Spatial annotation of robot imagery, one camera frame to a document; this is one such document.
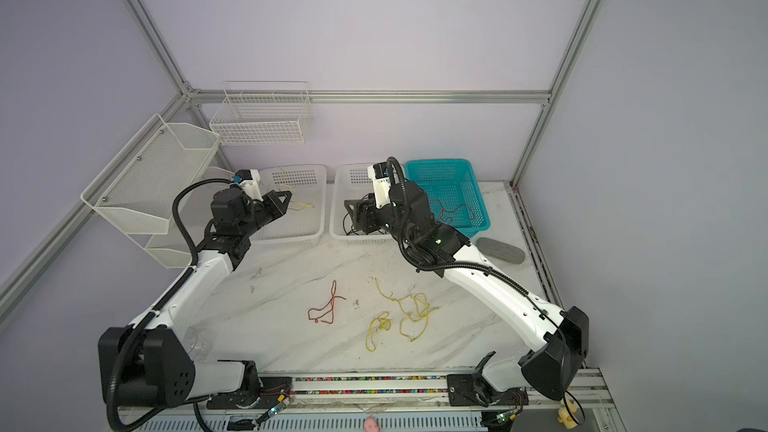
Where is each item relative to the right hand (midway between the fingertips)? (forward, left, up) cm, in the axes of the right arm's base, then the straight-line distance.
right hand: (354, 198), depth 68 cm
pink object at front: (-40, -4, -34) cm, 53 cm away
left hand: (+9, +20, -9) cm, 24 cm away
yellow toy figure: (-37, -49, -36) cm, 71 cm away
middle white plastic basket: (+37, +10, -30) cm, 49 cm away
